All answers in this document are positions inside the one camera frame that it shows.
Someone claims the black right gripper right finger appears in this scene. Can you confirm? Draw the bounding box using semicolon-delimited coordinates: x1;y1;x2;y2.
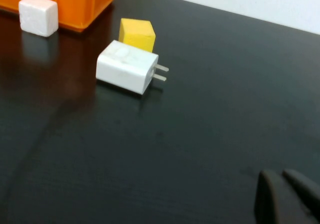
282;168;320;224

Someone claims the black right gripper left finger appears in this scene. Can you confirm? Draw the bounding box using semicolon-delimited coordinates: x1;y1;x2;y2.
253;170;318;224

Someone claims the orange plastic cutlery crate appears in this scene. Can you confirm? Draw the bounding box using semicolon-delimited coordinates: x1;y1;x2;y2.
0;0;118;33

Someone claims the small yellow foam cube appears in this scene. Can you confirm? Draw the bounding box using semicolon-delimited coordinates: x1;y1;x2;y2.
118;18;157;54

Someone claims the white foam cube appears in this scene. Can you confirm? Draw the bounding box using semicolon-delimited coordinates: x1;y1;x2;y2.
18;0;60;38

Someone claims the white USB wall charger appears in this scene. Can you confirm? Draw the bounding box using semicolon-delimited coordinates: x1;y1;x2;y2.
95;39;170;96

